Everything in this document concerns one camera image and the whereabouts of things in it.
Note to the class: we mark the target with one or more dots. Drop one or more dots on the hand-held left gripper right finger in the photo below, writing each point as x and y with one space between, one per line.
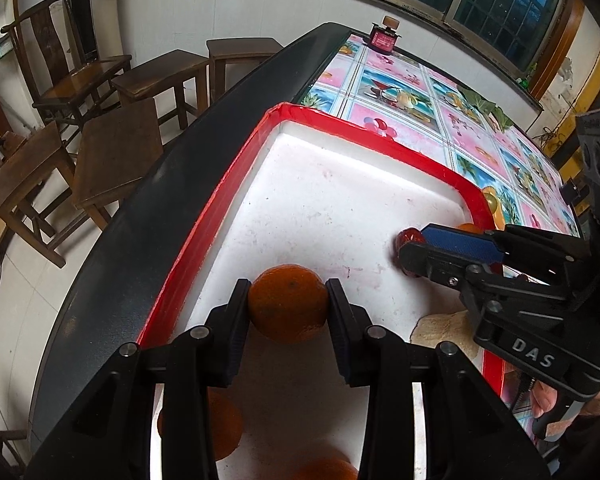
342 332

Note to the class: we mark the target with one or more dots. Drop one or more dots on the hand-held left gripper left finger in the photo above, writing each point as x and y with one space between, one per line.
236 332

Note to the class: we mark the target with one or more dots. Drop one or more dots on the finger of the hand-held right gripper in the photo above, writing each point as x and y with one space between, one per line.
430 262
460 242

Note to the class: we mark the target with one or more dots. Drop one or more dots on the red date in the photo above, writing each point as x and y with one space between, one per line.
410 236

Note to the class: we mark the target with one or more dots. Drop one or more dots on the large orange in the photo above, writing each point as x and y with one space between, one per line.
287 310

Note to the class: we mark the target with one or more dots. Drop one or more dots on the red tray with white inside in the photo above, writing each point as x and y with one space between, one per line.
330 200

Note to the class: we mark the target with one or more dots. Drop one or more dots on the person's right hand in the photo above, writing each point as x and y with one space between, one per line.
542 402

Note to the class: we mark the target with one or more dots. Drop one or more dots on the fruit print tablecloth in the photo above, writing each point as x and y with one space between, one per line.
405 125

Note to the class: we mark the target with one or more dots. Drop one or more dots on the green leaves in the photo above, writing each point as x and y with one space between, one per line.
485 105

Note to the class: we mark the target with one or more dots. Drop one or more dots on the wooden stool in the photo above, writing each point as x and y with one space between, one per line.
25 180
117 160
160 77
240 52

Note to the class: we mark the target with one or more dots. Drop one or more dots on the pink bottle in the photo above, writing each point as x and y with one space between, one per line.
384 36

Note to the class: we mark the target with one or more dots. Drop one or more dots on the wooden chair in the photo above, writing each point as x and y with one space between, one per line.
55 80

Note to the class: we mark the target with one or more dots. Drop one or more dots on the white standing air conditioner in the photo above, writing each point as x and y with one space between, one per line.
82 10

